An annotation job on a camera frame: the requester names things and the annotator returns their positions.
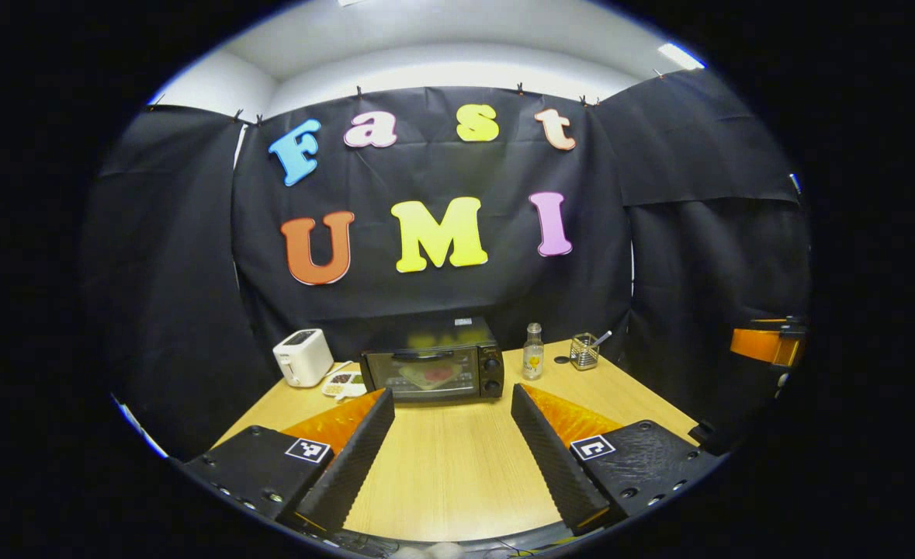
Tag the clear drink bottle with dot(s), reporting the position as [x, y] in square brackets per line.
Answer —
[533, 361]

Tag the white divided snack dish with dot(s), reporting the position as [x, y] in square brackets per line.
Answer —
[341, 384]

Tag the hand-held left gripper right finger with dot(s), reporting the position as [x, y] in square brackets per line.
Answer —
[550, 458]

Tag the ceiling light panel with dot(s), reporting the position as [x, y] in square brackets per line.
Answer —
[680, 56]

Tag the white toaster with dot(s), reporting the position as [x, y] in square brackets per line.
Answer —
[302, 361]

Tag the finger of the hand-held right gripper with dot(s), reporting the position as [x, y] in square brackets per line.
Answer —
[760, 345]

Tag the metal spoon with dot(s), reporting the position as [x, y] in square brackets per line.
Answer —
[604, 338]

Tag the black electric oven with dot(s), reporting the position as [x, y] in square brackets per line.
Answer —
[426, 334]

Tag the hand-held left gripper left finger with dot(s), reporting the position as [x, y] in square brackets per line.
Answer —
[352, 466]

